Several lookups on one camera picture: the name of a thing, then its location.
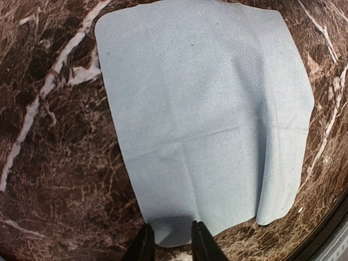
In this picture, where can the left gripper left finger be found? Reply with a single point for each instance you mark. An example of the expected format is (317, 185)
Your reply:
(143, 245)

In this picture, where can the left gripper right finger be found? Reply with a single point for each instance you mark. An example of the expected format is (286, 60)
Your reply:
(203, 245)

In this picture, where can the blue cleaning cloth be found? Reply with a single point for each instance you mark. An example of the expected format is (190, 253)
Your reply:
(211, 104)

